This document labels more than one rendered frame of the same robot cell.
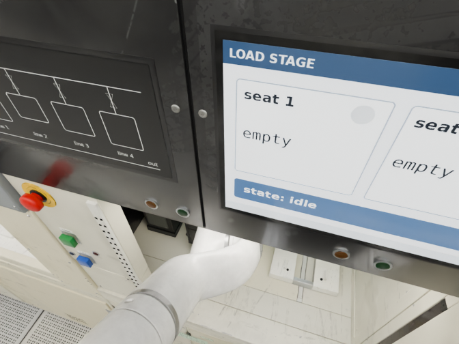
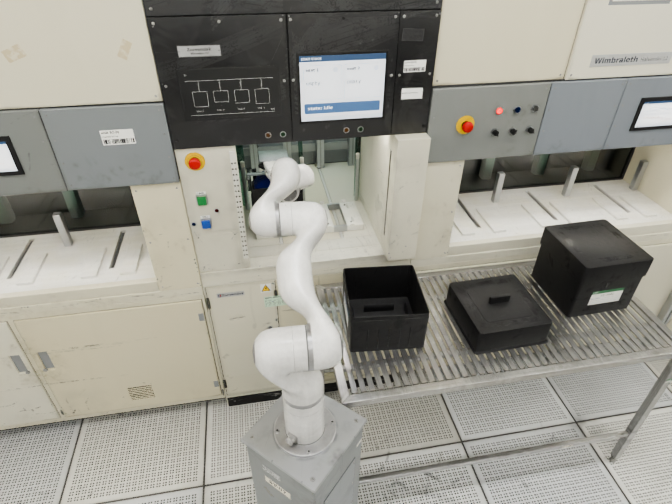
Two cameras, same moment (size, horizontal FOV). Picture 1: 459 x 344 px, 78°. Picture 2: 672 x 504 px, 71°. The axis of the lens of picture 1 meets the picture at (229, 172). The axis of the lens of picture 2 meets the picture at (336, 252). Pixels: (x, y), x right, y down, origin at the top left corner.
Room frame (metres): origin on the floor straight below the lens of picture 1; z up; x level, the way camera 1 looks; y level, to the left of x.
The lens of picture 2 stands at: (-1.20, 0.62, 2.07)
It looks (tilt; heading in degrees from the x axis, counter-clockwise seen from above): 36 degrees down; 332
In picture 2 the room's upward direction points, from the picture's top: straight up
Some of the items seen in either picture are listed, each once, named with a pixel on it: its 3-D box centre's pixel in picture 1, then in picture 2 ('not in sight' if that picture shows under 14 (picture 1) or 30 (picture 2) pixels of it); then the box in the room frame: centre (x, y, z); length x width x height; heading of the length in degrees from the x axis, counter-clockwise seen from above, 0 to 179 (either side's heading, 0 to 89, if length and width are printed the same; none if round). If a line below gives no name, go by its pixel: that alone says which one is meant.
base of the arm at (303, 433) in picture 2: not in sight; (304, 410); (-0.41, 0.31, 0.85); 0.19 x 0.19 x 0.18
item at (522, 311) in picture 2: not in sight; (496, 308); (-0.32, -0.54, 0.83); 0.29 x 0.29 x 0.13; 74
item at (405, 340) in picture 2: not in sight; (382, 306); (-0.13, -0.15, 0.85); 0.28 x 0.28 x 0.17; 67
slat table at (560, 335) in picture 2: not in sight; (472, 377); (-0.28, -0.55, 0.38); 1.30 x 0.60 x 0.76; 73
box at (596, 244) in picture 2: not in sight; (586, 267); (-0.34, -0.98, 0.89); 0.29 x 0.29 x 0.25; 74
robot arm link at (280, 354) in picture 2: not in sight; (289, 364); (-0.40, 0.34, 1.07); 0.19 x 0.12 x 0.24; 70
